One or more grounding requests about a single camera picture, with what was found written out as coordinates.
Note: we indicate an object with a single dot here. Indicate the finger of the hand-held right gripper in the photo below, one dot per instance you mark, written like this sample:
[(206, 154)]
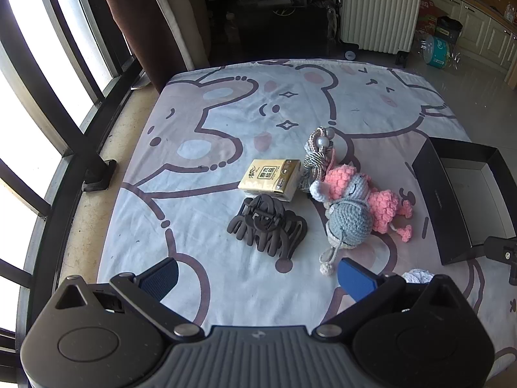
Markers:
[(501, 250)]

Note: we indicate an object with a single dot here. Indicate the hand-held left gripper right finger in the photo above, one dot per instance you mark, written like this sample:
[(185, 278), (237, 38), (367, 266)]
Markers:
[(355, 279)]

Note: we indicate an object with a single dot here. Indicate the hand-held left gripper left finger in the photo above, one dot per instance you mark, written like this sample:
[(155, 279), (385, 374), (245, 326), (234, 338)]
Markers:
[(159, 279)]

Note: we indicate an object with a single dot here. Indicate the grey crochet doll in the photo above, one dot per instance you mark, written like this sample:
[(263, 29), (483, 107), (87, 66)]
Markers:
[(347, 220)]

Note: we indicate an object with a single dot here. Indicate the light blue crochet pouch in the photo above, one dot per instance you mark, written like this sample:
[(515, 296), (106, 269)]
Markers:
[(418, 277)]

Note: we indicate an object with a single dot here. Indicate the black cardboard box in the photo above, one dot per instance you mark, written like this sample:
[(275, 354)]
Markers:
[(440, 206)]

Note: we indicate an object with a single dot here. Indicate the pink crochet doll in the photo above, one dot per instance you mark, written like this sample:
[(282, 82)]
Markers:
[(383, 206)]

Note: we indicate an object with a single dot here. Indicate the dark hair claw clip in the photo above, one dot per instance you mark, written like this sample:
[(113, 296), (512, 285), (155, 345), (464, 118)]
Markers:
[(262, 222)]

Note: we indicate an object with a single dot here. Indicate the gold tissue pack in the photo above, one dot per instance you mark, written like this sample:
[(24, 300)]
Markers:
[(268, 176)]

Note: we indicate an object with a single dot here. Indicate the cartoon bear printed blanket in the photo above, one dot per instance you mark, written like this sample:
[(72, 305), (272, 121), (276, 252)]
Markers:
[(242, 129)]

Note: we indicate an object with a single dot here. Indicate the cream kitchen cabinets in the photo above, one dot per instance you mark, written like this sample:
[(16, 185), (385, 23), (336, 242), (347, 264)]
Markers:
[(484, 32)]

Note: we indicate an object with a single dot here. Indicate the black trash bin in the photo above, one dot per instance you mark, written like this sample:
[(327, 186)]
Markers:
[(448, 28)]

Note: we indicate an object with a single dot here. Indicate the red cardboard box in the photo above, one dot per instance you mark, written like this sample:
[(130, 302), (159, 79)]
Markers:
[(427, 16)]

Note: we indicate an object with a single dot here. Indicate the brown curtain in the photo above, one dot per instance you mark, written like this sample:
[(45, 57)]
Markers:
[(153, 20)]

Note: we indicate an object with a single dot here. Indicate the black storage case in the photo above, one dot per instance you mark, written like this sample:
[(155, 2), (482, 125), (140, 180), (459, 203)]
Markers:
[(278, 20)]

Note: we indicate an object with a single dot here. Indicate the cream ribbed suitcase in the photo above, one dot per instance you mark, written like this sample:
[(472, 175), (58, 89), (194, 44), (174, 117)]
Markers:
[(379, 8)]

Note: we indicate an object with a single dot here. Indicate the black floor bracket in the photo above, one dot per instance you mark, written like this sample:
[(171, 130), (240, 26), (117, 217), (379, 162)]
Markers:
[(99, 173)]

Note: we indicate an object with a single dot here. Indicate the dark window frame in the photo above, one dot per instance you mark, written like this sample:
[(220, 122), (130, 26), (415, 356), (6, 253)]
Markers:
[(68, 194)]

